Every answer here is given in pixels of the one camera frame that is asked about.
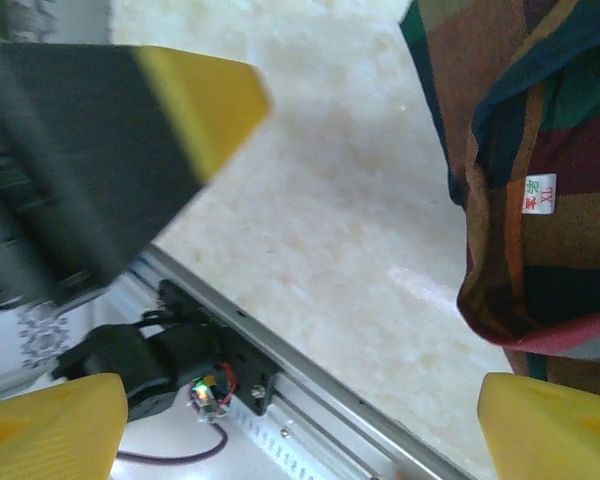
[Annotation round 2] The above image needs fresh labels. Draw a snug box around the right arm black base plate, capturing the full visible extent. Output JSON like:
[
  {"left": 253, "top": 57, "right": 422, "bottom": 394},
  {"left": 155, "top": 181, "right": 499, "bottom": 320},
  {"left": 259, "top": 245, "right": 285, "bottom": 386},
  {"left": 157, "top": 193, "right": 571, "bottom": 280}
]
[{"left": 154, "top": 279, "right": 284, "bottom": 416}]

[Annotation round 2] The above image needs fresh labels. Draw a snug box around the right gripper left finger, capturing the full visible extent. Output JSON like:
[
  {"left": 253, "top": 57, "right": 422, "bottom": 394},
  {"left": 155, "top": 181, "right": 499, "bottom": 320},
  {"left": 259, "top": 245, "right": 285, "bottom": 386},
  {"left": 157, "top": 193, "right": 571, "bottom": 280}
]
[{"left": 0, "top": 372, "right": 129, "bottom": 480}]

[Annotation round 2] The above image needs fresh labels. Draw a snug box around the aluminium front rail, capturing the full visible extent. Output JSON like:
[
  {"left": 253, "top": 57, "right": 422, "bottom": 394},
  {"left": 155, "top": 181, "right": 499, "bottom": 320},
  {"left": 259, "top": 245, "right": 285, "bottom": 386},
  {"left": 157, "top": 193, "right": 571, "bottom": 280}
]
[{"left": 129, "top": 244, "right": 471, "bottom": 480}]

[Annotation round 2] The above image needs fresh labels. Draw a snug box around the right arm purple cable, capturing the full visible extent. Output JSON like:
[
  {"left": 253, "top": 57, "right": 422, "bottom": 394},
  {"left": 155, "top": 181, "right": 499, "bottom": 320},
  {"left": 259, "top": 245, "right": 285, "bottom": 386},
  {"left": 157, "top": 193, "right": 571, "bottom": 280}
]
[{"left": 117, "top": 424, "right": 230, "bottom": 464}]

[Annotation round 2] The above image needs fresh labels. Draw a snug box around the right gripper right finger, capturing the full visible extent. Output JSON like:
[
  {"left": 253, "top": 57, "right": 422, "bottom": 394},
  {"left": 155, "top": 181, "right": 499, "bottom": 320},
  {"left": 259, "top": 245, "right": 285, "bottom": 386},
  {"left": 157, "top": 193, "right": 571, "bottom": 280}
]
[{"left": 479, "top": 372, "right": 600, "bottom": 480}]

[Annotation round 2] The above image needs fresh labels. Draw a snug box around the multicolour plaid long sleeve shirt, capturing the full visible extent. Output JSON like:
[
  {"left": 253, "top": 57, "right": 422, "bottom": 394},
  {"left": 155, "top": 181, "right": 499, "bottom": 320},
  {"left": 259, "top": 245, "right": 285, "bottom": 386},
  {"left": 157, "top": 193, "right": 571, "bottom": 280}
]
[{"left": 398, "top": 0, "right": 600, "bottom": 386}]

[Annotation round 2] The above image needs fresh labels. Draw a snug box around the slotted cable duct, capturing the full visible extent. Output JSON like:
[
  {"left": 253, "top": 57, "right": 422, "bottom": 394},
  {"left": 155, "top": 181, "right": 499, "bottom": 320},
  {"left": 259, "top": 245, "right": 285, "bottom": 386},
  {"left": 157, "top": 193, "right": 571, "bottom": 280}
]
[{"left": 219, "top": 399, "right": 341, "bottom": 480}]

